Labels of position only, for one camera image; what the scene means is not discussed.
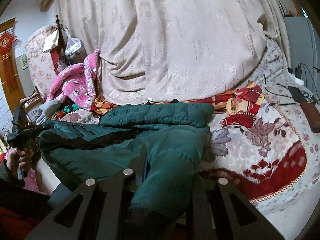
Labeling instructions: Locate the black cable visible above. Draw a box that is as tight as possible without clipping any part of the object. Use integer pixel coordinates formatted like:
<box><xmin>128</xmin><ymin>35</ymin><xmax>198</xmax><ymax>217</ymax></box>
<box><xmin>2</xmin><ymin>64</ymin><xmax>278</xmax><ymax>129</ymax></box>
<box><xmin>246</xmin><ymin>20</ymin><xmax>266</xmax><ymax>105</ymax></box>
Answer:
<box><xmin>301</xmin><ymin>64</ymin><xmax>320</xmax><ymax>98</ymax></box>
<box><xmin>264</xmin><ymin>74</ymin><xmax>297</xmax><ymax>105</ymax></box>

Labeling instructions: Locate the person's left forearm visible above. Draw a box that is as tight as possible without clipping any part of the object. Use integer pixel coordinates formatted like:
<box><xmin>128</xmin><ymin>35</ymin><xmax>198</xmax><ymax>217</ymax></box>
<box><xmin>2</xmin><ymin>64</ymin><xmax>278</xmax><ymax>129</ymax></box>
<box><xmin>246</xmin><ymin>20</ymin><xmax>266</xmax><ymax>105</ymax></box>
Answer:
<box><xmin>0</xmin><ymin>159</ymin><xmax>50</xmax><ymax>207</ymax></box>

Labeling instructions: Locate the brown leather case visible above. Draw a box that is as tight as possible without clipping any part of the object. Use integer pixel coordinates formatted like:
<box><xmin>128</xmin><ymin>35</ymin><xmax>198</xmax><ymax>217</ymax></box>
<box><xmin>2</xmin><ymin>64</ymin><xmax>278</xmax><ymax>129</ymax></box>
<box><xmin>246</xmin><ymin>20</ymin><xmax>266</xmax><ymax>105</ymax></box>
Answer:
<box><xmin>300</xmin><ymin>102</ymin><xmax>320</xmax><ymax>133</ymax></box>

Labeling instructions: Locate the black phone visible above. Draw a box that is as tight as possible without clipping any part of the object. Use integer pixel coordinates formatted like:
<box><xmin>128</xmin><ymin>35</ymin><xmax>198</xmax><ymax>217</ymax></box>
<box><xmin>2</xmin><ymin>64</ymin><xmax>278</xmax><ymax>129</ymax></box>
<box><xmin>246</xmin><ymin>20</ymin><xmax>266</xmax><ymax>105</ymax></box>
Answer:
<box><xmin>287</xmin><ymin>86</ymin><xmax>304</xmax><ymax>103</ymax></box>

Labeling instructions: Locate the person's red clothing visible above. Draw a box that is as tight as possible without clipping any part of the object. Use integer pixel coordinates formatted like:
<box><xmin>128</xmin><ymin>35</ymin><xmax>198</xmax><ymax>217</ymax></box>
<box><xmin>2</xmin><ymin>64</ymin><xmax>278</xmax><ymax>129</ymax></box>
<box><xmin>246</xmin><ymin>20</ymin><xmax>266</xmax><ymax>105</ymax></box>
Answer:
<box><xmin>0</xmin><ymin>205</ymin><xmax>38</xmax><ymax>240</ymax></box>

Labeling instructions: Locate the wooden door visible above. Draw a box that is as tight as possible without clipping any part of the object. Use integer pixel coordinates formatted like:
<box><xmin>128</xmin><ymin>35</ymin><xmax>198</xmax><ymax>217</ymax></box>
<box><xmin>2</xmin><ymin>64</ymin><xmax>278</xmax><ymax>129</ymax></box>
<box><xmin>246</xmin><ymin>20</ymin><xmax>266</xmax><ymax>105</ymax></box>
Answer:
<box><xmin>0</xmin><ymin>17</ymin><xmax>27</xmax><ymax>123</ymax></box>

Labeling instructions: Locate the grey glove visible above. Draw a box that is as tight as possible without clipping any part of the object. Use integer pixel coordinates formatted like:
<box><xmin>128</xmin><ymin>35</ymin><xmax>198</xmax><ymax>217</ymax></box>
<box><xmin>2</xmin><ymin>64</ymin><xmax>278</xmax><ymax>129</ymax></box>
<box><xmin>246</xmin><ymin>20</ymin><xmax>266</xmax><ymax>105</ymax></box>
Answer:
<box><xmin>35</xmin><ymin>99</ymin><xmax>62</xmax><ymax>125</ymax></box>

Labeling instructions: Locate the floral padded headboard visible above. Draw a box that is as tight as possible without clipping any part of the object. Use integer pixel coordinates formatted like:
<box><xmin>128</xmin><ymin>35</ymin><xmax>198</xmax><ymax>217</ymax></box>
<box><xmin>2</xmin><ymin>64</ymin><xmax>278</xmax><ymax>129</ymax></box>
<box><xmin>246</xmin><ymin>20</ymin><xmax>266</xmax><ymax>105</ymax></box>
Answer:
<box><xmin>24</xmin><ymin>25</ymin><xmax>66</xmax><ymax>103</ymax></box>

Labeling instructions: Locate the clear plastic bag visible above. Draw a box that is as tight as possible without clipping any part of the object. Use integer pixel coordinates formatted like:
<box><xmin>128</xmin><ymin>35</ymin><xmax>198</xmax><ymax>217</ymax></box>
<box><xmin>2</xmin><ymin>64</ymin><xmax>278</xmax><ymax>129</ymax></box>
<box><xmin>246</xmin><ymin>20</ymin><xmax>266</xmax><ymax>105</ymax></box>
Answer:
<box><xmin>64</xmin><ymin>37</ymin><xmax>87</xmax><ymax>57</ymax></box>

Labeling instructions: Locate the pink printed pajamas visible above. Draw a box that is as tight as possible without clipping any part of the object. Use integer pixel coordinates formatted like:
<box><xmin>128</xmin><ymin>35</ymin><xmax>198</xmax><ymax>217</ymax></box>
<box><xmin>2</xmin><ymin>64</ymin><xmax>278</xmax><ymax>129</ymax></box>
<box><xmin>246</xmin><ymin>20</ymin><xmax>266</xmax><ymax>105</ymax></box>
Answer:
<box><xmin>45</xmin><ymin>49</ymin><xmax>102</xmax><ymax>110</ymax></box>

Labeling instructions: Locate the red knot wall ornament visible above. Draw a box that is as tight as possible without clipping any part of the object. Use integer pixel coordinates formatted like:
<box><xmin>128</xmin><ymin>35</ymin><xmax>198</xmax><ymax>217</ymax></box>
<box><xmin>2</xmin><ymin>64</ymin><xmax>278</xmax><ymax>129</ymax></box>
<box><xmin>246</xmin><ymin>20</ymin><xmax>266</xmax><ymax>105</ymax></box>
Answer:
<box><xmin>0</xmin><ymin>31</ymin><xmax>18</xmax><ymax>94</ymax></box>

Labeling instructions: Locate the beige embossed bed cover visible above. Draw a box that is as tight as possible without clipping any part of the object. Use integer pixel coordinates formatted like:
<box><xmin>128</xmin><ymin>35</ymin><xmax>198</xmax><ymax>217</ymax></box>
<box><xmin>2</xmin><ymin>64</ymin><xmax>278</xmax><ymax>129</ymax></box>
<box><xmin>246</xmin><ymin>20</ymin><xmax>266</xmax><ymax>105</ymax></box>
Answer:
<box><xmin>54</xmin><ymin>0</ymin><xmax>290</xmax><ymax>105</ymax></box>

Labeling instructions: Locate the small floral bed sheet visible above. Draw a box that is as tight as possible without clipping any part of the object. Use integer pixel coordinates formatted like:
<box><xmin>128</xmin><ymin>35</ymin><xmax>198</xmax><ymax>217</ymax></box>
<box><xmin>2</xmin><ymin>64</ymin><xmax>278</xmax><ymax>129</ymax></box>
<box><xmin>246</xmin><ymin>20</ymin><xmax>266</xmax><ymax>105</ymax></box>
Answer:
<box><xmin>247</xmin><ymin>39</ymin><xmax>320</xmax><ymax>215</ymax></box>

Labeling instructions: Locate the person's left hand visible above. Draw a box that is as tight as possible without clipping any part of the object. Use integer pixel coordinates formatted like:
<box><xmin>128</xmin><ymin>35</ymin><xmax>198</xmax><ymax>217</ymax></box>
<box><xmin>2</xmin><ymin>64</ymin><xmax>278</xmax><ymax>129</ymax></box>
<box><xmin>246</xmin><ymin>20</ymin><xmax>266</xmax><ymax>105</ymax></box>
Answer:
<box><xmin>6</xmin><ymin>148</ymin><xmax>32</xmax><ymax>178</ymax></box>

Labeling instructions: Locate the black power adapter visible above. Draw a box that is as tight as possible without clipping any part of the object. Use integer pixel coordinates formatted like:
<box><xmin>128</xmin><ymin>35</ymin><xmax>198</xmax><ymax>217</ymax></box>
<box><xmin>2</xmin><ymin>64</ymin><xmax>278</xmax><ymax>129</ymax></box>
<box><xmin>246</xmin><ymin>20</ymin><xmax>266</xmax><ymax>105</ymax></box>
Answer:
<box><xmin>287</xmin><ymin>66</ymin><xmax>303</xmax><ymax>78</ymax></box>

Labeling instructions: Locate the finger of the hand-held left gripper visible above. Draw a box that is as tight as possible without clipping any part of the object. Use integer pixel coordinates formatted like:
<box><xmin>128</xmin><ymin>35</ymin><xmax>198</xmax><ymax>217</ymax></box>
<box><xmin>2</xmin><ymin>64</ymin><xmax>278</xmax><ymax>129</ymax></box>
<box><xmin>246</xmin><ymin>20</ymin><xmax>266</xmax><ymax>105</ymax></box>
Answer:
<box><xmin>40</xmin><ymin>121</ymin><xmax>55</xmax><ymax>132</ymax></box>
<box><xmin>25</xmin><ymin>144</ymin><xmax>148</xmax><ymax>240</ymax></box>

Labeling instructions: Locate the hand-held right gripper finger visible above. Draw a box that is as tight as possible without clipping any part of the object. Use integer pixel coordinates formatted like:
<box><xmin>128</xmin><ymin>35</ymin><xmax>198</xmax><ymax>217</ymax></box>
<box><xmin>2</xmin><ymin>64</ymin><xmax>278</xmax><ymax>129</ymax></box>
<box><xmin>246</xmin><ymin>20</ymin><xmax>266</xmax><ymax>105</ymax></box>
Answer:
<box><xmin>186</xmin><ymin>175</ymin><xmax>285</xmax><ymax>240</ymax></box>

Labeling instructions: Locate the beige paper envelope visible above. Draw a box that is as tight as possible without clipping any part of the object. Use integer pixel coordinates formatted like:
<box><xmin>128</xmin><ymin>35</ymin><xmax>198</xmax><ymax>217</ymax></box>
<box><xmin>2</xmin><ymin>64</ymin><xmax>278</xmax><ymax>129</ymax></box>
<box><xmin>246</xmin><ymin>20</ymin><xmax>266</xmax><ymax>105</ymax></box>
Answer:
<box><xmin>42</xmin><ymin>29</ymin><xmax>60</xmax><ymax>53</ymax></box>

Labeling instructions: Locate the red orange patterned cloth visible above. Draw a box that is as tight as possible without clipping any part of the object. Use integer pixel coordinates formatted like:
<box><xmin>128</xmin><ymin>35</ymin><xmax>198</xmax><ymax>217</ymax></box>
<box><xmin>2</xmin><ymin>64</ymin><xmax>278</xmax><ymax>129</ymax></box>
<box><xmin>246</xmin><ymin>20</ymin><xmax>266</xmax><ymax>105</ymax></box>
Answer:
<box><xmin>90</xmin><ymin>81</ymin><xmax>266</xmax><ymax>128</ymax></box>

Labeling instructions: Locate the grey cabinet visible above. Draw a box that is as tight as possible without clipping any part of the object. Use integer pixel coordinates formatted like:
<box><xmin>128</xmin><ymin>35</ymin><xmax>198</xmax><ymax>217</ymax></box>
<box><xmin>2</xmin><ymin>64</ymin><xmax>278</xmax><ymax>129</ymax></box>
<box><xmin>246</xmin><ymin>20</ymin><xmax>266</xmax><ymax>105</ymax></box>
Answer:
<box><xmin>283</xmin><ymin>15</ymin><xmax>320</xmax><ymax>94</ymax></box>

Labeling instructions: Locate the green quilted jacket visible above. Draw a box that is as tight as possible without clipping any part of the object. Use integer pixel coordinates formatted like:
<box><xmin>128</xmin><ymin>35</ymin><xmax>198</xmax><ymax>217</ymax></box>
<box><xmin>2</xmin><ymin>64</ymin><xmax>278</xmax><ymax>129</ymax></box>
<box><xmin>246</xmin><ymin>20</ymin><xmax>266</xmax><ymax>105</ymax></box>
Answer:
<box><xmin>37</xmin><ymin>102</ymin><xmax>215</xmax><ymax>230</ymax></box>

